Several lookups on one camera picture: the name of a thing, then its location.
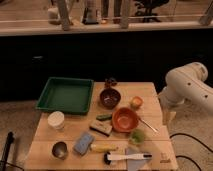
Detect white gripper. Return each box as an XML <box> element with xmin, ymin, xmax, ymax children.
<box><xmin>159</xmin><ymin>95</ymin><xmax>176</xmax><ymax>125</ymax></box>

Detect red yellow apple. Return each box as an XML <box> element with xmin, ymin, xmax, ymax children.
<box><xmin>130</xmin><ymin>96</ymin><xmax>143</xmax><ymax>109</ymax></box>

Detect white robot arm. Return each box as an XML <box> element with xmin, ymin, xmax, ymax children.
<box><xmin>158</xmin><ymin>62</ymin><xmax>213</xmax><ymax>125</ymax></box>

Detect green cup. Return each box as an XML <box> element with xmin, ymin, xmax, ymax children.
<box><xmin>129</xmin><ymin>129</ymin><xmax>145</xmax><ymax>145</ymax></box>

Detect white paper cup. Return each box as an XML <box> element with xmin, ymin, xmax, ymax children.
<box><xmin>47</xmin><ymin>111</ymin><xmax>65</xmax><ymax>130</ymax></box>

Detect metal cup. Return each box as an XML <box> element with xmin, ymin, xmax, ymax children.
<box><xmin>52</xmin><ymin>141</ymin><xmax>68</xmax><ymax>160</ymax></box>

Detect metal spoon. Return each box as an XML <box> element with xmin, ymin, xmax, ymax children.
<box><xmin>139</xmin><ymin>118</ymin><xmax>158</xmax><ymax>133</ymax></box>

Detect orange bowl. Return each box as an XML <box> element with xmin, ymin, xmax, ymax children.
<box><xmin>112</xmin><ymin>107</ymin><xmax>138</xmax><ymax>133</ymax></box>

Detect dark brown bowl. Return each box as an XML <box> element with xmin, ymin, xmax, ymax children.
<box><xmin>100</xmin><ymin>88</ymin><xmax>121</xmax><ymax>109</ymax></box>

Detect grey cloth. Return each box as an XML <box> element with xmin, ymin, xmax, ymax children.
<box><xmin>125</xmin><ymin>147</ymin><xmax>147</xmax><ymax>171</ymax></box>

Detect green cucumber piece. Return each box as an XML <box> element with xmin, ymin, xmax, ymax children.
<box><xmin>96</xmin><ymin>114</ymin><xmax>112</xmax><ymax>121</ymax></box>

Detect dark purple grapes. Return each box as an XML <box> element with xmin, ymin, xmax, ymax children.
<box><xmin>105</xmin><ymin>77</ymin><xmax>117</xmax><ymax>88</ymax></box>

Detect brown wooden block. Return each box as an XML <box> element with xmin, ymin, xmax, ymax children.
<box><xmin>89</xmin><ymin>120</ymin><xmax>112</xmax><ymax>136</ymax></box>

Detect blue sponge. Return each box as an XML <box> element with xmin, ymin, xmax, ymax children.
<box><xmin>73</xmin><ymin>132</ymin><xmax>94</xmax><ymax>155</ymax></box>

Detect green plastic tray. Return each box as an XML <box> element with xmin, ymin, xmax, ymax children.
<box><xmin>36</xmin><ymin>77</ymin><xmax>94</xmax><ymax>115</ymax></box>

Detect black office chair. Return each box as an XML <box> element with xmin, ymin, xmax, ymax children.
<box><xmin>133</xmin><ymin>0</ymin><xmax>169</xmax><ymax>23</ymax></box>

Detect black pole stand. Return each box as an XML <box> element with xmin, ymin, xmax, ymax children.
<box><xmin>0</xmin><ymin>132</ymin><xmax>14</xmax><ymax>171</ymax></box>

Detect black floor cable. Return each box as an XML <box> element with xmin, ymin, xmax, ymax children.
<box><xmin>169</xmin><ymin>132</ymin><xmax>213</xmax><ymax>171</ymax></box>

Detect white handled brush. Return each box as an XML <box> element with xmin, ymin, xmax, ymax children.
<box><xmin>104</xmin><ymin>153</ymin><xmax>152</xmax><ymax>164</ymax></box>

